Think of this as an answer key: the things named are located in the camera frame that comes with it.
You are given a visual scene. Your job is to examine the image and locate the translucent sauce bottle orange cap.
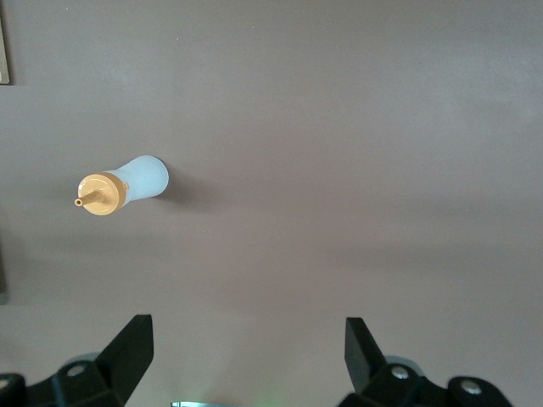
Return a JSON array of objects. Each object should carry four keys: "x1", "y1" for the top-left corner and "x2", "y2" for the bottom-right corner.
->
[{"x1": 74, "y1": 154, "x2": 170, "y2": 217}]

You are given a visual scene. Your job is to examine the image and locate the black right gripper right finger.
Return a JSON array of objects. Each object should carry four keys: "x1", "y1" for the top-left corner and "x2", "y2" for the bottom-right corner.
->
[{"x1": 339, "y1": 316, "x2": 514, "y2": 407}]

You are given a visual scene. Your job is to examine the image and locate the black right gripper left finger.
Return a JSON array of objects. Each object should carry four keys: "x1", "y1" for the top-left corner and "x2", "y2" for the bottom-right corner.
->
[{"x1": 0, "y1": 314, "x2": 154, "y2": 407}]

